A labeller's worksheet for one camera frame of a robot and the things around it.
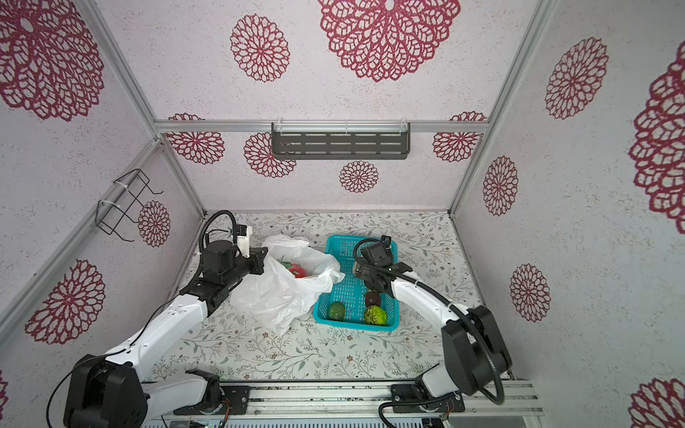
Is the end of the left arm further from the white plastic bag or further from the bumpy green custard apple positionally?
the bumpy green custard apple

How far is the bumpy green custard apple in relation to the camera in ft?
2.79

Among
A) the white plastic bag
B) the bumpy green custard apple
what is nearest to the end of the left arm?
the white plastic bag
